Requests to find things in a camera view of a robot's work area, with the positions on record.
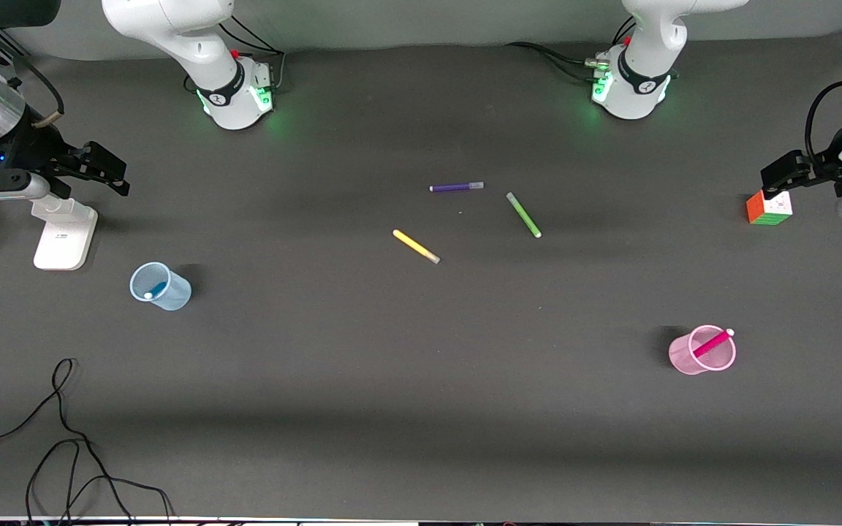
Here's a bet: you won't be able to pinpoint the light blue mesh cup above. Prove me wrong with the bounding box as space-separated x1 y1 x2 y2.
129 262 192 312

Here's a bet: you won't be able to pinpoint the black right arm base cables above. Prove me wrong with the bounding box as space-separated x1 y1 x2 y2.
220 11 287 92

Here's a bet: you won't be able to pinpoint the yellow marker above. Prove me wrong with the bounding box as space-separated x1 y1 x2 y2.
392 229 441 265

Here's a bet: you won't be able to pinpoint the pink mesh cup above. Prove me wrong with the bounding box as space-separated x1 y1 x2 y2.
668 324 737 376

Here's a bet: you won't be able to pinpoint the black left arm base cables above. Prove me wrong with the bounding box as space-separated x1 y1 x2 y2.
505 15 637 85

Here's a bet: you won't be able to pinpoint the green marker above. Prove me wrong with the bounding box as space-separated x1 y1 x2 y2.
506 191 542 239

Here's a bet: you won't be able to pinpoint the dark grey table cloth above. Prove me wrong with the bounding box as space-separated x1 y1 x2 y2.
0 37 842 523

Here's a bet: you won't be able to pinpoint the white stand with flat base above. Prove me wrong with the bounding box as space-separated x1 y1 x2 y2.
30 196 99 271

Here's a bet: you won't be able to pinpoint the thin black loose cable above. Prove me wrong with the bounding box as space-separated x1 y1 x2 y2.
0 357 175 525

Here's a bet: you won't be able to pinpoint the pink marker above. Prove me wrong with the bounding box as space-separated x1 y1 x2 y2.
693 329 735 359

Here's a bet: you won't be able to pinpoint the black arm base cables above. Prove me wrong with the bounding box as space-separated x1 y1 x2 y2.
505 15 637 85
220 11 287 92

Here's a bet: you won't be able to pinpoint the colourful puzzle cube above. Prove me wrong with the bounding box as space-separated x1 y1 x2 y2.
746 189 793 226

